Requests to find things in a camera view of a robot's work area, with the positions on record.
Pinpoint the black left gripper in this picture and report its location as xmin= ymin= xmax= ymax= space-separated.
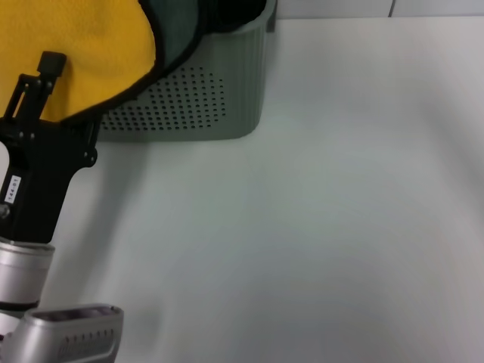
xmin=0 ymin=51 xmax=101 ymax=247

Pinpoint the yellow and grey towel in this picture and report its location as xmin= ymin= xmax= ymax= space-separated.
xmin=0 ymin=0 xmax=213 ymax=125

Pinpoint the grey-green perforated storage box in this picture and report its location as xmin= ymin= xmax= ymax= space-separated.
xmin=96 ymin=0 xmax=279 ymax=145

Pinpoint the black cloth pile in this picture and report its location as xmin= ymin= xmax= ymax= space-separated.
xmin=200 ymin=0 xmax=268 ymax=36

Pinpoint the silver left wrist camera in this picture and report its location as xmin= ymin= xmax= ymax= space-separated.
xmin=6 ymin=302 xmax=126 ymax=363

